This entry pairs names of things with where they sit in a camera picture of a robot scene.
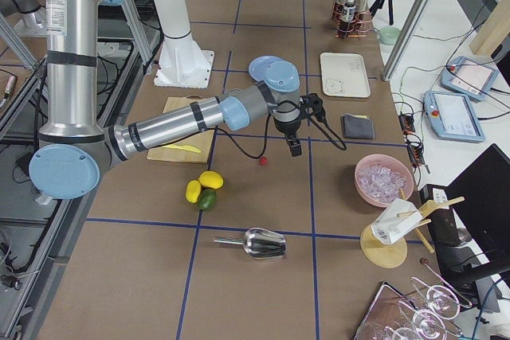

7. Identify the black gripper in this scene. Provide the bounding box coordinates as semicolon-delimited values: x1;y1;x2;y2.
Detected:
273;111;302;157

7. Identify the blue plate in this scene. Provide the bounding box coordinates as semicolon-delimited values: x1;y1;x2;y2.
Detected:
248;55;281;82

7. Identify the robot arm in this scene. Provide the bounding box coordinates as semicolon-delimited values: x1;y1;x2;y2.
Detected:
29;0;303;200
1;0;45;28

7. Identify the grey folded cloth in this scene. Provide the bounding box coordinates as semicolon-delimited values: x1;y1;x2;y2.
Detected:
341;114;375;139

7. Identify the cream bear tray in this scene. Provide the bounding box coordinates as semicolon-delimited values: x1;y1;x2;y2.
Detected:
320;53;371;98

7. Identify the pink ice bowl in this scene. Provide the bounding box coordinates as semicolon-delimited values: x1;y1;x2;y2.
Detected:
354;154;414;207

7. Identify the bamboo cutting board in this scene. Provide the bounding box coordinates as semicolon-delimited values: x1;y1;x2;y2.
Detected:
147;96;214;164

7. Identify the round yellow lemon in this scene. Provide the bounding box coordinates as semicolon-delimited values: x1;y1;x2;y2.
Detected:
198;170;224;190

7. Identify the green lime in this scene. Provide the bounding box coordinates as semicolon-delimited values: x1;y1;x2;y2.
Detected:
197;189;217;211

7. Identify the steel ice scoop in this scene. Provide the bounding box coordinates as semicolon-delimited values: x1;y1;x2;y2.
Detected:
213;228;287;260

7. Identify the oval yellow lemon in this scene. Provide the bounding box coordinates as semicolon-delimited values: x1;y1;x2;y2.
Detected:
185;179;202;204

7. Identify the yellow plastic knife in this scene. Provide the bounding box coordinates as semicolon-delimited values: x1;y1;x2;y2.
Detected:
163;144;202;154

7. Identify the white carton cup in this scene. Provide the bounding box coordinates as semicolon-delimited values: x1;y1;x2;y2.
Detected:
371;198;422;245

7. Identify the wooden cup stand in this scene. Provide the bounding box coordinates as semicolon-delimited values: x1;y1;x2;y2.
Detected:
360;197;465;268

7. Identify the green bowl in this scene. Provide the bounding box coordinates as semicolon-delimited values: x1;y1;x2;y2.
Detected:
379;25;401;45

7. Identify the dark drink bottle left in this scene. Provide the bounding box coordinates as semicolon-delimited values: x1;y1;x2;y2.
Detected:
342;0;356;23

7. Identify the dark drink bottle right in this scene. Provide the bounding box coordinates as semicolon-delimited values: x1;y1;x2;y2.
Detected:
355;0;367;13

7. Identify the blue teach pendant near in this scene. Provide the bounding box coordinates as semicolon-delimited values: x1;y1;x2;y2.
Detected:
423;91;485;143

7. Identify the blue teach pendant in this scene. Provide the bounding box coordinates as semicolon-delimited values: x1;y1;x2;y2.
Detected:
441;56;499;101
423;91;485;143

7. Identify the blue teach pendant far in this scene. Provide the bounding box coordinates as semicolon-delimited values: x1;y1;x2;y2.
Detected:
441;56;499;101

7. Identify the black monitor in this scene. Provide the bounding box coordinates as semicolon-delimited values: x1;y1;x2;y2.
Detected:
438;144;509;287

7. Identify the wine glass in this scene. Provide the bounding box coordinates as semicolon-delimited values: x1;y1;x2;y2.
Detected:
410;276;473;320

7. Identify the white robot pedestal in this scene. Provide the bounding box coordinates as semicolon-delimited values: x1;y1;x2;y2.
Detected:
154;0;214;88

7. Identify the copper wire bottle rack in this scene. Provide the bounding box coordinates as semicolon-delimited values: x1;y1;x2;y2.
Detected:
331;3;372;38

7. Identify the aluminium frame post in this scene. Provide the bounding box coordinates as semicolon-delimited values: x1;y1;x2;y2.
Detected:
382;0;431;81

